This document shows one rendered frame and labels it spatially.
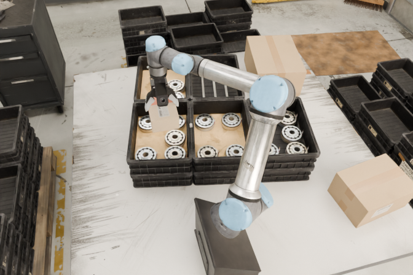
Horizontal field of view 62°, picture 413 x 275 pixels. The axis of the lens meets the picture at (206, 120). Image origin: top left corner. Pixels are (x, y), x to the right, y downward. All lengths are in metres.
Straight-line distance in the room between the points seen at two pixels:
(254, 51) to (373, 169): 1.01
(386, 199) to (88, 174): 1.43
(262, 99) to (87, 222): 1.04
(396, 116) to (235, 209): 1.95
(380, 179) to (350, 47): 2.57
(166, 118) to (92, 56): 2.46
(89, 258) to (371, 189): 1.28
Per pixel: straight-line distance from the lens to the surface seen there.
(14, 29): 2.76
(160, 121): 1.48
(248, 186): 1.18
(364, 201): 1.70
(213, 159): 1.57
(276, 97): 1.08
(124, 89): 2.28
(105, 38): 4.09
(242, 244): 1.47
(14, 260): 2.13
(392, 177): 1.84
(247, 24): 3.35
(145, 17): 3.41
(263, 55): 2.23
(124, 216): 1.71
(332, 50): 4.07
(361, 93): 3.16
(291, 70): 2.15
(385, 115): 2.88
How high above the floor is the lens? 2.19
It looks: 47 degrees down
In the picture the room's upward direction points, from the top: 2 degrees clockwise
